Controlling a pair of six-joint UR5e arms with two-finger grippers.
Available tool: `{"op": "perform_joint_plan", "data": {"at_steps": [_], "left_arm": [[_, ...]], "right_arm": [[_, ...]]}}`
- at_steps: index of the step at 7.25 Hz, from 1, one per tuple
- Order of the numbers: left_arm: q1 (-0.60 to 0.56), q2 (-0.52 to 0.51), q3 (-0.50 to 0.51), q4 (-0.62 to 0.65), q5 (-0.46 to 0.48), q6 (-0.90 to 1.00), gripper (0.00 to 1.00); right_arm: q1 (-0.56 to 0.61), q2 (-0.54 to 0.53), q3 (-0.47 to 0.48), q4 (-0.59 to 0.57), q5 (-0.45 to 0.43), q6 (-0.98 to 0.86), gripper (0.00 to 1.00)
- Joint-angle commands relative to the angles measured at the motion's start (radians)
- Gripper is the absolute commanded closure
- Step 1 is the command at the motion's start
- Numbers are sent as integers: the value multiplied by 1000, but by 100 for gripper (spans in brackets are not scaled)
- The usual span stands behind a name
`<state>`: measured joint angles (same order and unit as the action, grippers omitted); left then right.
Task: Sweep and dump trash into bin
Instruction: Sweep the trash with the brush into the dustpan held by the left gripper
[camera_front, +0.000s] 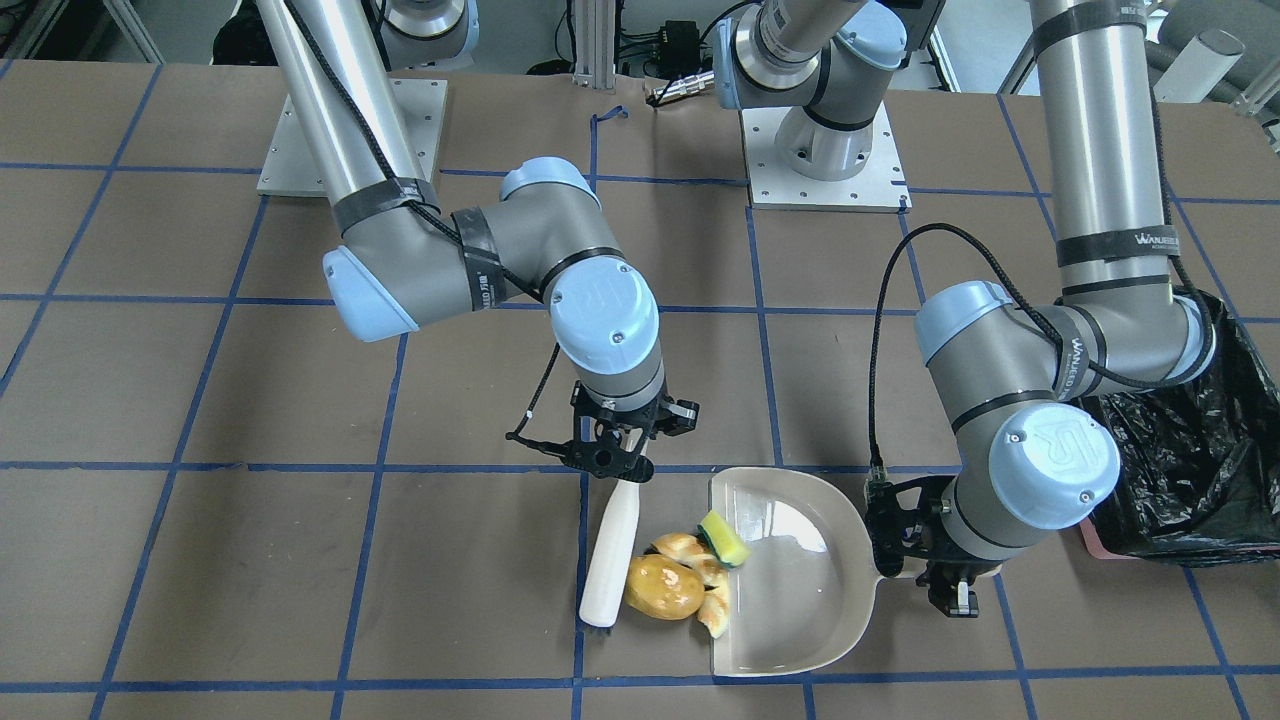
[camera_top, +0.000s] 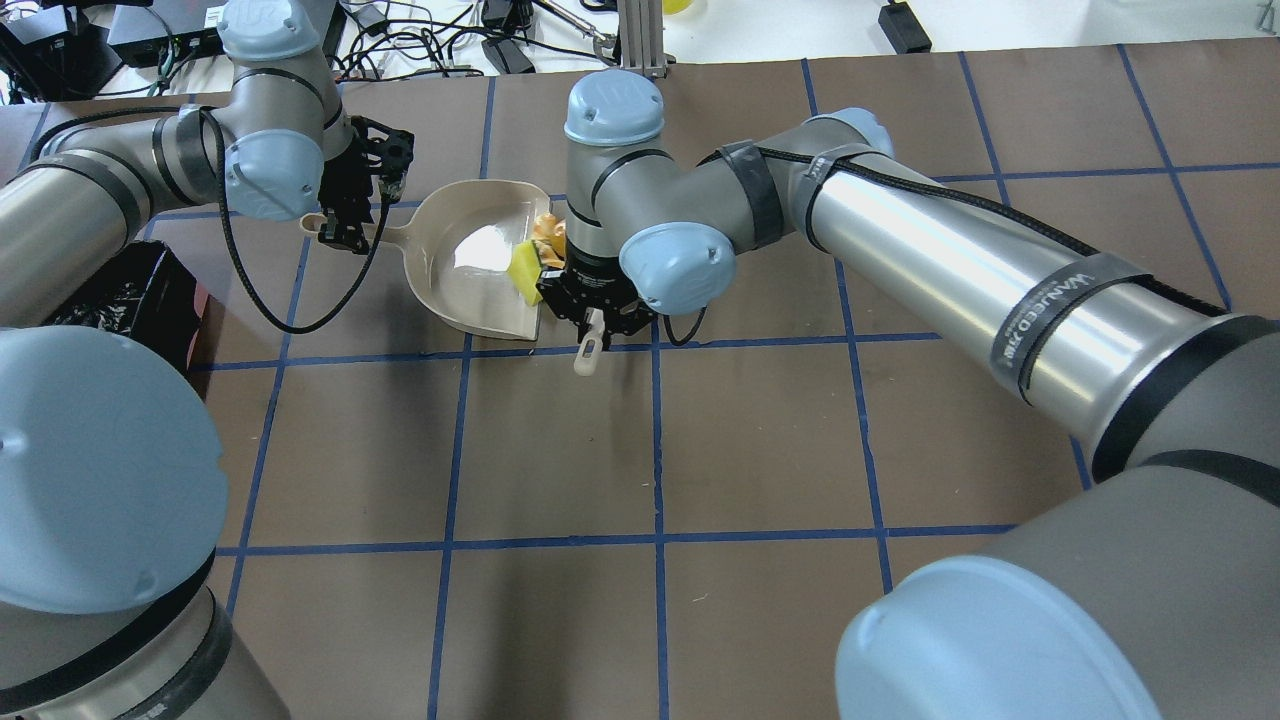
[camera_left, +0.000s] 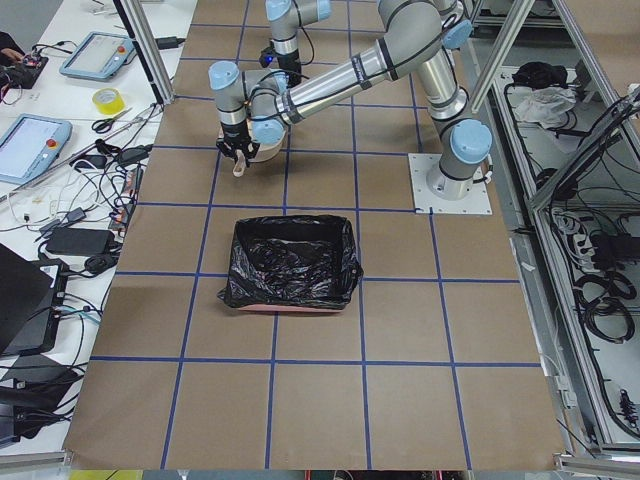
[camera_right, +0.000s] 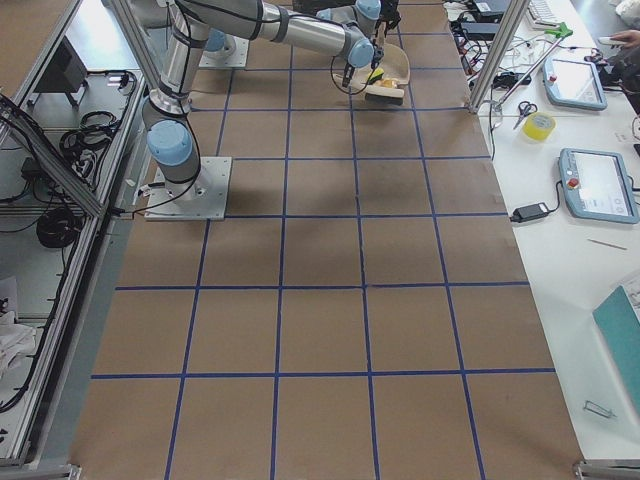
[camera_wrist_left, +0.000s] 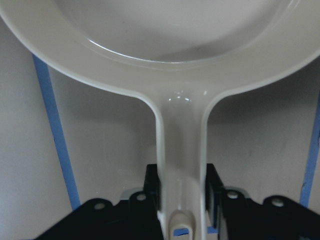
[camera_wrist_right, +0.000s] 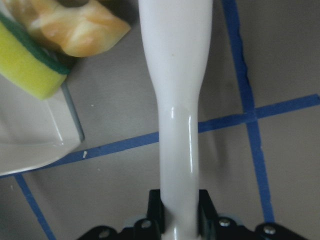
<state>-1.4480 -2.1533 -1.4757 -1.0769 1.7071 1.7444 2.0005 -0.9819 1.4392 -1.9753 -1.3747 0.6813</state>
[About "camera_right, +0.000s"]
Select yellow green sponge piece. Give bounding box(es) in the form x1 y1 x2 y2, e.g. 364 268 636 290
367 68 384 85

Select white hand brush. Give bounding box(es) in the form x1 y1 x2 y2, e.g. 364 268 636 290
333 74 409 106

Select teach pendant near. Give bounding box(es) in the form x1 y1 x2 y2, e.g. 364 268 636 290
558 148 639 225

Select yellow toy potato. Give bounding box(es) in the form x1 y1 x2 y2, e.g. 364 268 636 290
376 79 397 89

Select long metal rod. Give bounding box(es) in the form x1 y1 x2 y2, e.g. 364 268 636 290
491 29 573 112

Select beige dustpan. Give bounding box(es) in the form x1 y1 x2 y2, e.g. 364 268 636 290
374 36 410 81

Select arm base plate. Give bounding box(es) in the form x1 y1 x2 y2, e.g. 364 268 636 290
144 156 232 221

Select coiled black cables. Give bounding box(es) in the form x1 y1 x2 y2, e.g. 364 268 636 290
35 205 81 250

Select teach pendant far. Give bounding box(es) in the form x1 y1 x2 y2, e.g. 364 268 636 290
543 58 608 111

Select yellow tape roll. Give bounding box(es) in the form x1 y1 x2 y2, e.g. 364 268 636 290
522 112 556 141

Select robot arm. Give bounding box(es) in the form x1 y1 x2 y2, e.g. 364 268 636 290
143 1 381 199

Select aluminium frame post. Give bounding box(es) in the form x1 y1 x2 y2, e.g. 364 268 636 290
467 0 529 114

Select teal notebook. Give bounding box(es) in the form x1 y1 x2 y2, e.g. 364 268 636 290
593 285 639 410

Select teach pendant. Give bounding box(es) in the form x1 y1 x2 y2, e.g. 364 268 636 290
558 148 639 225
543 58 608 111

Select black power adapter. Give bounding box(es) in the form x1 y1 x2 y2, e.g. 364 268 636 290
460 22 500 41

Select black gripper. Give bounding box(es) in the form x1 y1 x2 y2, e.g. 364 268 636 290
341 0 401 85

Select black power brick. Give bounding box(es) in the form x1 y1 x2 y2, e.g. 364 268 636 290
510 202 550 223

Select black handled scissors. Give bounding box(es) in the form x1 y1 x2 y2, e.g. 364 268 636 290
513 101 538 129

